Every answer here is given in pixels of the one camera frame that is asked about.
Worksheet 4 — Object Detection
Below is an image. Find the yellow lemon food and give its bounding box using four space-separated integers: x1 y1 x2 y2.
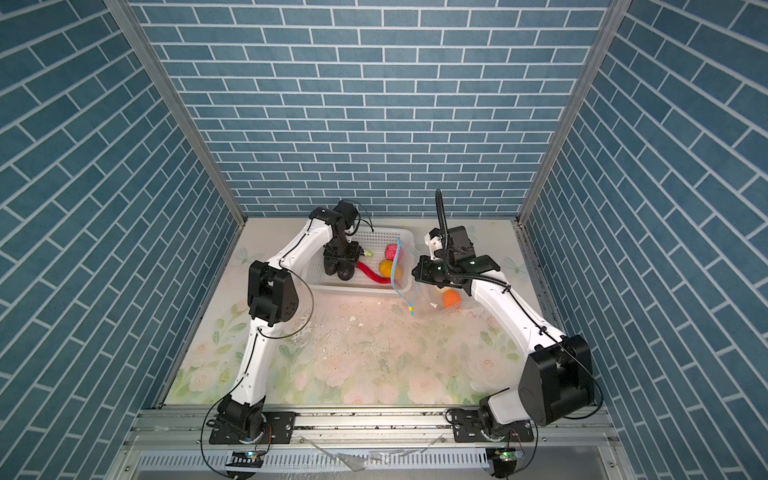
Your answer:
379 260 402 281

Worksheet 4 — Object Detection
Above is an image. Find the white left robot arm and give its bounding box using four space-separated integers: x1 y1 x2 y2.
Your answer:
209 200 364 444

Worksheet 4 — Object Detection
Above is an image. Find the aluminium corner post left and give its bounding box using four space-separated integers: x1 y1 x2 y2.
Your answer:
104 0 247 228

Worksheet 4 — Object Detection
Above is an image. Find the red chili pepper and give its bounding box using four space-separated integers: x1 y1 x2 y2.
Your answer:
356 262 391 284

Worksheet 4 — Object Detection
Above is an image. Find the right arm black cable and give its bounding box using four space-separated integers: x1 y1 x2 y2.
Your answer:
434 188 605 475

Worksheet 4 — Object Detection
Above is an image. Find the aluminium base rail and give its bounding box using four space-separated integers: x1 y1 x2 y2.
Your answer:
108 406 633 479

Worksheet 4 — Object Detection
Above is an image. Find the clear zip top bag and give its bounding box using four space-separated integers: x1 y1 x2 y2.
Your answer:
381 240 470 317

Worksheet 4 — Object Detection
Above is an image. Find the small orange tangerine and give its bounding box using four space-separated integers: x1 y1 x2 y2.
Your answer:
442 290 462 309

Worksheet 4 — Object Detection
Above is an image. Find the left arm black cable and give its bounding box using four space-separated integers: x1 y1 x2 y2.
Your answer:
199 263 316 480

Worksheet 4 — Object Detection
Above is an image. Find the aluminium corner post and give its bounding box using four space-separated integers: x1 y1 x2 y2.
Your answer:
104 0 247 228
517 0 631 225

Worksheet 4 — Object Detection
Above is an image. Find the black avocado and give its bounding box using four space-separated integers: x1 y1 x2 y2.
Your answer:
336 260 357 281
324 258 339 276

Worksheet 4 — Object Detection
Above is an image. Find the white perforated plastic basket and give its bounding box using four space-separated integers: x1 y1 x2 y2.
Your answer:
298 227 417 297

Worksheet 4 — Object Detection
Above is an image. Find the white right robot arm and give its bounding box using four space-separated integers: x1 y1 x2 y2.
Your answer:
412 226 598 440

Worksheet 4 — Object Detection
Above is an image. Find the aluminium corner post right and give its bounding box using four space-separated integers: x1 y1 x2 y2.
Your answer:
517 0 631 225

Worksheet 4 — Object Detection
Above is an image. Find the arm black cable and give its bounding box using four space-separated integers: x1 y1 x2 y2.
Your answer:
199 263 316 480
434 188 605 475

